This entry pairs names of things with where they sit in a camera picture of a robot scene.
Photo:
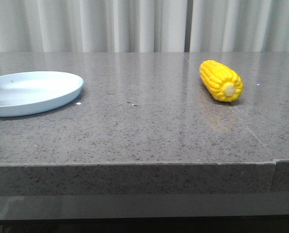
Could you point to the light blue round plate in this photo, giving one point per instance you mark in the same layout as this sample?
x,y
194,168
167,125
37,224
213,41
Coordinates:
x,y
35,92

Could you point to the yellow corn cob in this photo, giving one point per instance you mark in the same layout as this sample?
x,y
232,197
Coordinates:
x,y
223,83

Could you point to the white pleated curtain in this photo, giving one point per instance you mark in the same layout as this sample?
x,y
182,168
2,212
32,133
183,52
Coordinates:
x,y
144,25

